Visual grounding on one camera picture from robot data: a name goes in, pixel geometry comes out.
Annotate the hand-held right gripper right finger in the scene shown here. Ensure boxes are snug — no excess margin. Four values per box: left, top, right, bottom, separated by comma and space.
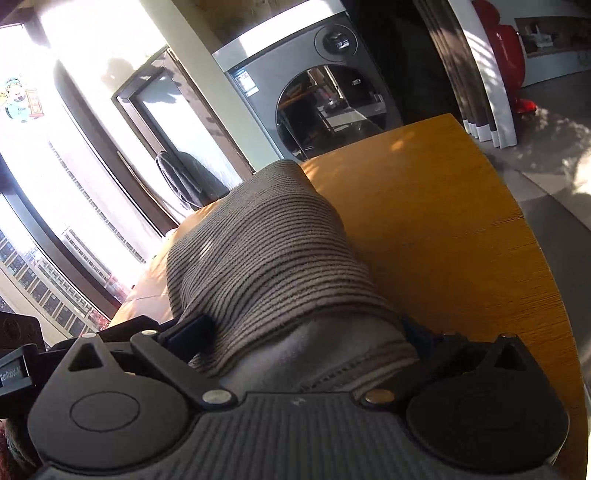
355, 316, 533, 409

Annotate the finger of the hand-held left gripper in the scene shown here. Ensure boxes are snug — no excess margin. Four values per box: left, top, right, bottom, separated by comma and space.
46, 316, 160, 355

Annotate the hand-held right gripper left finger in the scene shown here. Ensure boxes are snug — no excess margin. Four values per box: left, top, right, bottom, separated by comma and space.
67, 314, 235, 409

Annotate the grey striped knit garment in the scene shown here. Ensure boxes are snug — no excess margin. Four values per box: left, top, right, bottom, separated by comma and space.
165, 159, 419, 392

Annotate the grey hanging towel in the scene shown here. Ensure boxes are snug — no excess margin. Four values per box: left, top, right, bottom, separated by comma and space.
154, 150, 228, 209

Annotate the brown framed glass door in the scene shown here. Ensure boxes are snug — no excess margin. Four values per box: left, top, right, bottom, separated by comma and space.
112, 45, 256, 234

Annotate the cartoon window sticker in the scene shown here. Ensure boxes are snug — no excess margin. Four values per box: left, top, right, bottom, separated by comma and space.
0, 78, 45, 123

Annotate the grey front-load washing machine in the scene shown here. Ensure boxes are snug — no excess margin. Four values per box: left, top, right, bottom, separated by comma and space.
212, 11, 405, 163

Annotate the brown and white curtain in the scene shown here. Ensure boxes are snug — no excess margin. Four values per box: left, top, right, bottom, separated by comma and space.
411, 0, 516, 149

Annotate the red glossy figure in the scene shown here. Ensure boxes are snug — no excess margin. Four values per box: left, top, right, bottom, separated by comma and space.
472, 0, 537, 115

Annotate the wall niche shelf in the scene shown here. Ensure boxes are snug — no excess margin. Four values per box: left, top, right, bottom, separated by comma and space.
514, 16, 591, 59

